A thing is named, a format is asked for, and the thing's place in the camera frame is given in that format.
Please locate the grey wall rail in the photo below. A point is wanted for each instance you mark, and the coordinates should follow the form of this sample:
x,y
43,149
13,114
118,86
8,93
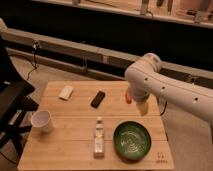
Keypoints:
x,y
101,59

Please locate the black rectangular block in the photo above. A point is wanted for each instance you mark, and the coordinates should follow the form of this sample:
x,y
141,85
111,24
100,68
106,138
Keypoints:
x,y
97,99

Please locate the green ceramic bowl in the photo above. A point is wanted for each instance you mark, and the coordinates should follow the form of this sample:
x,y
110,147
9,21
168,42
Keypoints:
x,y
132,141

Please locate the white sponge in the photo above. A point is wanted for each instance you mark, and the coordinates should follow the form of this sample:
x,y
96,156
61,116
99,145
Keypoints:
x,y
66,92

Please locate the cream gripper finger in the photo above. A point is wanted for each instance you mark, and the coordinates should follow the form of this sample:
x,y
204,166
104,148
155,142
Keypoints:
x,y
143,108

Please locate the orange carrot toy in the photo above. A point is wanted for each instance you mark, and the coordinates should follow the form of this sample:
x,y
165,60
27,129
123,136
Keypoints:
x,y
128,97

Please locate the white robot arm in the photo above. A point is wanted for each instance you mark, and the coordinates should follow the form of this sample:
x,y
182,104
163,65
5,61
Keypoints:
x,y
144,78

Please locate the clear small bottle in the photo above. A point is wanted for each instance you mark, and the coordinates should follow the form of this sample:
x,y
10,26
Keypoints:
x,y
99,138

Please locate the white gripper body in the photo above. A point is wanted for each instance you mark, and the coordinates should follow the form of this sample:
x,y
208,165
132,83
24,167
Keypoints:
x,y
138,93

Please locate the white paper cup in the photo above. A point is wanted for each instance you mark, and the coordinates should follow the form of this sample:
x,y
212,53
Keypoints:
x,y
42,121

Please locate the black chair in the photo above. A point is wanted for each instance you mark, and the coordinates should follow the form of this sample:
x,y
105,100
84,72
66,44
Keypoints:
x,y
14,101

